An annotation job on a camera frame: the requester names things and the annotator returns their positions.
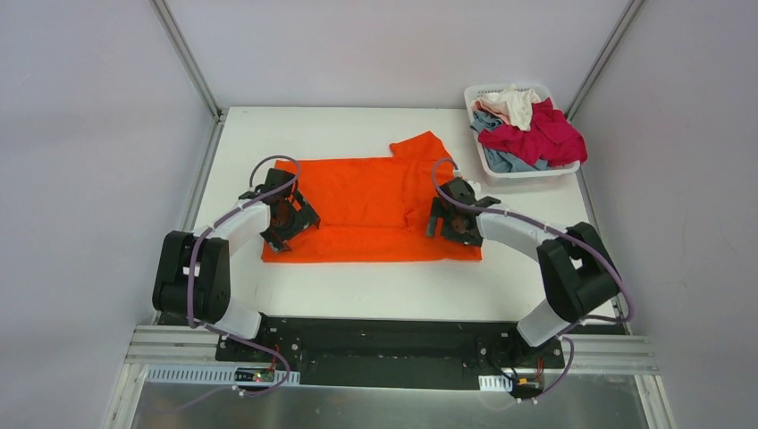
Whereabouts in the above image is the grey blue t shirt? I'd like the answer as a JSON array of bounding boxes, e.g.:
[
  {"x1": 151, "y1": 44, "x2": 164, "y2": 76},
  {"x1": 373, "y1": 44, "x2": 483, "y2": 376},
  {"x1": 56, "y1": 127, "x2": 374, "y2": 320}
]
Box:
[{"x1": 470, "y1": 110, "x2": 549, "y2": 173}]

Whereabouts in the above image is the orange t shirt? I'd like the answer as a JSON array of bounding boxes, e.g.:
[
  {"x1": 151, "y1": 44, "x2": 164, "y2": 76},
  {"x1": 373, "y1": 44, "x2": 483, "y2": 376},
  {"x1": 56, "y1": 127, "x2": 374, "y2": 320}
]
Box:
[{"x1": 261, "y1": 131, "x2": 482, "y2": 264}]

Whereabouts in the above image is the left aluminium frame post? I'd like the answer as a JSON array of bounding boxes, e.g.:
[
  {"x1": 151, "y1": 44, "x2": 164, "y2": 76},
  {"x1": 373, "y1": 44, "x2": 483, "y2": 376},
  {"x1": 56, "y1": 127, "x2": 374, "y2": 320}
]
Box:
[{"x1": 149, "y1": 0, "x2": 223, "y2": 122}]

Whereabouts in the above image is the white cable duct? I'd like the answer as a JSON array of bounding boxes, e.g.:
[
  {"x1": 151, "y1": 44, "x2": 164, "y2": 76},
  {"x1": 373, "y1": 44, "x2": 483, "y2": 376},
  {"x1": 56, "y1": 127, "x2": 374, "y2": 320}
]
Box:
[
  {"x1": 478, "y1": 375, "x2": 513, "y2": 393},
  {"x1": 146, "y1": 365, "x2": 300, "y2": 387}
]

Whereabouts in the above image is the left white cable duct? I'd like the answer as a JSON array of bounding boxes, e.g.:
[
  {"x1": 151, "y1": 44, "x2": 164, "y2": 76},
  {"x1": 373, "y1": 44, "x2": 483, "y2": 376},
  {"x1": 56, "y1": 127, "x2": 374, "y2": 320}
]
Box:
[{"x1": 146, "y1": 365, "x2": 300, "y2": 387}]

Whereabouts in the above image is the cream white t shirt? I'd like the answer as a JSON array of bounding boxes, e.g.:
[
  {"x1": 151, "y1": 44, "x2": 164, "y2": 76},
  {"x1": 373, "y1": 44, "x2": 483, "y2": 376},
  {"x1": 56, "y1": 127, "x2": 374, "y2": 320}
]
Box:
[{"x1": 473, "y1": 85, "x2": 543, "y2": 131}]

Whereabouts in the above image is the right white cable duct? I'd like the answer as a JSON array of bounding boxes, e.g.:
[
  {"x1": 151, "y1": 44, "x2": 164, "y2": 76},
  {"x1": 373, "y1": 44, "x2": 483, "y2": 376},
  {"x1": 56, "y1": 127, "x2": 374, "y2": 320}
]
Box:
[{"x1": 478, "y1": 375, "x2": 513, "y2": 393}]

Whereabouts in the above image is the aluminium frame post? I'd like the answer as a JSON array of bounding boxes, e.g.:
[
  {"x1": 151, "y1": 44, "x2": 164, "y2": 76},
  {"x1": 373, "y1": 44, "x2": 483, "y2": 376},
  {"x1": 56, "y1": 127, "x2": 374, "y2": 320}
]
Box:
[
  {"x1": 149, "y1": 0, "x2": 223, "y2": 122},
  {"x1": 564, "y1": 0, "x2": 647, "y2": 122}
]

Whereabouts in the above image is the purple cable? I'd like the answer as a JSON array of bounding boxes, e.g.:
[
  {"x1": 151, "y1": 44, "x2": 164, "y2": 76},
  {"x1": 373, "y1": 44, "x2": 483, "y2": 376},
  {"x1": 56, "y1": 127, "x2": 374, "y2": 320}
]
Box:
[
  {"x1": 430, "y1": 157, "x2": 636, "y2": 404},
  {"x1": 186, "y1": 155, "x2": 303, "y2": 398}
]

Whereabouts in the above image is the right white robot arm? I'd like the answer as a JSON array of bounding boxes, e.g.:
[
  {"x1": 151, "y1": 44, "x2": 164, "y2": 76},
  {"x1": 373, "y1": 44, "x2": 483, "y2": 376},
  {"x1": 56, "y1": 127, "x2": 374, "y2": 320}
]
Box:
[{"x1": 427, "y1": 178, "x2": 622, "y2": 366}]

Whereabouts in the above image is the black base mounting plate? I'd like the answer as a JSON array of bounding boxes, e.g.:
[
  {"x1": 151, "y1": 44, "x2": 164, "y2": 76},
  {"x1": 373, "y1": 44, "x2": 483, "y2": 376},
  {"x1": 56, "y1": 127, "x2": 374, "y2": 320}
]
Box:
[{"x1": 214, "y1": 315, "x2": 567, "y2": 391}]

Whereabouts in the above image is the right aluminium frame post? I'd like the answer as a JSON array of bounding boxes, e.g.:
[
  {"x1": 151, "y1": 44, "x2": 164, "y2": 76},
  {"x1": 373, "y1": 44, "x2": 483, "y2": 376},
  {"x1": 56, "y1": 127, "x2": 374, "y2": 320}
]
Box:
[{"x1": 564, "y1": 0, "x2": 647, "y2": 122}]

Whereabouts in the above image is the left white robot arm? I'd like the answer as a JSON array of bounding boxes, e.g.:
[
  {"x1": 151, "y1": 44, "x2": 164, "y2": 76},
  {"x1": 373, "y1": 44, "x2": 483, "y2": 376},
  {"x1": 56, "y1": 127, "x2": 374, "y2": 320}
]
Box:
[{"x1": 152, "y1": 168, "x2": 320, "y2": 362}]

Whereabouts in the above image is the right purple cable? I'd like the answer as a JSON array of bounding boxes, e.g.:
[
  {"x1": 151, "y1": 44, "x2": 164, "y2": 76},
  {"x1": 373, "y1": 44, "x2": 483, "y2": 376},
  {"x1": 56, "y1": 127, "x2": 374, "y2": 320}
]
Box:
[{"x1": 430, "y1": 157, "x2": 636, "y2": 404}]

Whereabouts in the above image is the magenta t shirt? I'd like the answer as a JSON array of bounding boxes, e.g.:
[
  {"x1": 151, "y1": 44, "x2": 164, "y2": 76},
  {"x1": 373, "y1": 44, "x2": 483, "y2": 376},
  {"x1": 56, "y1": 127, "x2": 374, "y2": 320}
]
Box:
[{"x1": 477, "y1": 97, "x2": 588, "y2": 167}]

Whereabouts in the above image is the front aluminium rail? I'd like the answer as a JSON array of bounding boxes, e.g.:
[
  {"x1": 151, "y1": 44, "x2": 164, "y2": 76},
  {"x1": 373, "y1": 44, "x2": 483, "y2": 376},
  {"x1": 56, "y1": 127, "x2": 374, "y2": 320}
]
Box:
[{"x1": 124, "y1": 325, "x2": 660, "y2": 375}]

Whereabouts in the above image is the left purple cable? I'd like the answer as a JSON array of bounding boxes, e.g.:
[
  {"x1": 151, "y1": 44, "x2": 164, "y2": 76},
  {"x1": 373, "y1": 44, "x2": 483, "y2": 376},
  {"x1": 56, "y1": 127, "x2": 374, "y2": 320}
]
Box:
[{"x1": 186, "y1": 155, "x2": 303, "y2": 398}]

